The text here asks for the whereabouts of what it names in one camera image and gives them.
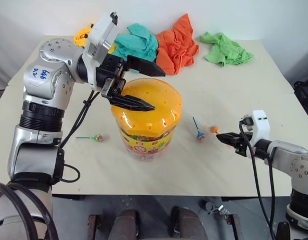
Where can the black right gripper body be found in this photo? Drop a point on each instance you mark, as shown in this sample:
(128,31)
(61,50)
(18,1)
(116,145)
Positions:
(240,145)

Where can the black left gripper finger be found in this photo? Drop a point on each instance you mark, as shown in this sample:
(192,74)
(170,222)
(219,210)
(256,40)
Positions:
(133,103)
(146,68)

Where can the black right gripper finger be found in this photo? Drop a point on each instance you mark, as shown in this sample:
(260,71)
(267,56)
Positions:
(230,143)
(227,136)

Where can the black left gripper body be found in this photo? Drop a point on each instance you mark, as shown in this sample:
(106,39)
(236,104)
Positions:
(111,72)

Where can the orange lollipop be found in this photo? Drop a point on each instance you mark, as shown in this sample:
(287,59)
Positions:
(214,130)

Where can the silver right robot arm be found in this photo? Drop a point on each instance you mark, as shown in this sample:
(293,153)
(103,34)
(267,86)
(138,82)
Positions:
(291,160)

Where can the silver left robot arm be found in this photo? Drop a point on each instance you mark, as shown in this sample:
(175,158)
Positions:
(42,82)

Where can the yellow lollipop jar, orange lid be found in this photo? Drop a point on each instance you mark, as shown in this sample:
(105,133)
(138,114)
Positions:
(146,117)

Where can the teal cloth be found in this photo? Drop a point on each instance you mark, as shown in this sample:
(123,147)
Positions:
(137,45)

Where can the blue stick lollipop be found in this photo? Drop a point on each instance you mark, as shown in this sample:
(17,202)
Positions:
(199,135)

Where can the orange cloth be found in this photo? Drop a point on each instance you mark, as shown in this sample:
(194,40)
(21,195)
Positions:
(177,48)

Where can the yellow cloth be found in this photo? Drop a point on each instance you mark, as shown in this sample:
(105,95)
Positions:
(80,36)

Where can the green stick lollipop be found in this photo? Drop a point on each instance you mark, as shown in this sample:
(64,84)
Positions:
(97,138)

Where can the small metal clip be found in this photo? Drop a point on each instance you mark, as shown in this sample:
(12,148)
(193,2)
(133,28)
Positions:
(222,209)

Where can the brown wooden bar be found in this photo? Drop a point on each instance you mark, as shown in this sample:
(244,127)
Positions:
(234,225)
(94,226)

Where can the light green cloth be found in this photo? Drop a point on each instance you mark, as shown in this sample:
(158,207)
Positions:
(226,51)

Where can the black chair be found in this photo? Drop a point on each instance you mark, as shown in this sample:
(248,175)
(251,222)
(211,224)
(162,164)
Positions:
(305,95)

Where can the dark rounded shape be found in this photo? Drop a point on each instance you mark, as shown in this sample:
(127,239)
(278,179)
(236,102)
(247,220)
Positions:
(187,222)
(127,223)

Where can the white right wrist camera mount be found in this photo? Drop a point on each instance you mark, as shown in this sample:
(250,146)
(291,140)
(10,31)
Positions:
(261,125)

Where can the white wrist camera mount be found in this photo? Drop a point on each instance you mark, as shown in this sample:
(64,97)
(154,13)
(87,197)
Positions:
(100,40)
(261,125)

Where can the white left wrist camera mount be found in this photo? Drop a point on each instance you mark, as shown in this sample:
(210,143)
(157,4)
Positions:
(100,40)

